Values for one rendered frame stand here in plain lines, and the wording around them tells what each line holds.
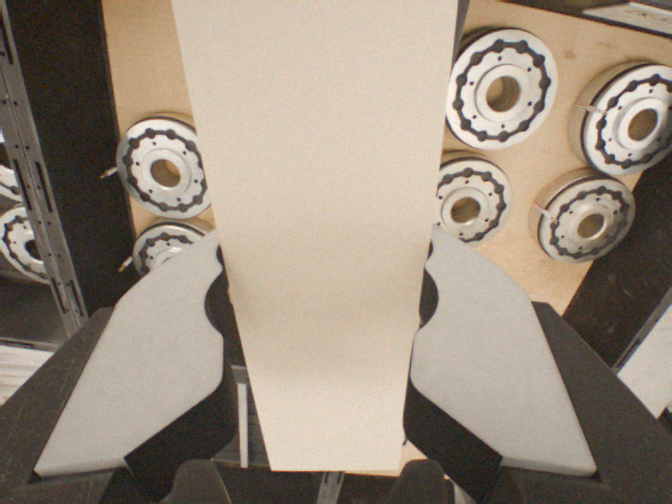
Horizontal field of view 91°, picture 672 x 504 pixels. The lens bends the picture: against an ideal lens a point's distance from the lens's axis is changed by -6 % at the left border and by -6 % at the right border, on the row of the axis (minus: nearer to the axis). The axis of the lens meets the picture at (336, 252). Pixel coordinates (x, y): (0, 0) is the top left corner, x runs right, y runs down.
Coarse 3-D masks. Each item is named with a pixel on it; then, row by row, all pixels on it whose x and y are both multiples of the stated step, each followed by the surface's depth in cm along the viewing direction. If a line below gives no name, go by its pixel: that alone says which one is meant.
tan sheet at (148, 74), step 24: (120, 0) 29; (144, 0) 29; (168, 0) 29; (120, 24) 30; (144, 24) 30; (168, 24) 30; (120, 48) 31; (144, 48) 31; (168, 48) 31; (120, 72) 32; (144, 72) 32; (168, 72) 32; (120, 96) 33; (144, 96) 33; (168, 96) 33; (120, 120) 34; (168, 168) 37; (144, 216) 40
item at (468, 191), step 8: (456, 192) 34; (464, 192) 34; (472, 192) 34; (480, 192) 34; (448, 200) 35; (456, 200) 35; (480, 200) 35; (440, 208) 36; (448, 208) 35; (480, 208) 35; (488, 208) 35; (448, 216) 36; (480, 216) 36; (448, 224) 36; (456, 224) 36; (464, 224) 36; (472, 224) 36
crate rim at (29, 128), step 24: (0, 0) 21; (0, 24) 22; (0, 48) 22; (24, 72) 23; (24, 96) 24; (24, 120) 25; (24, 144) 26; (48, 168) 27; (48, 192) 28; (48, 216) 29; (72, 264) 31; (72, 288) 33
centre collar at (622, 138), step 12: (648, 96) 30; (636, 108) 30; (648, 108) 30; (660, 108) 30; (624, 120) 31; (660, 120) 31; (624, 132) 31; (648, 132) 32; (660, 132) 31; (624, 144) 32; (636, 144) 32; (648, 144) 32
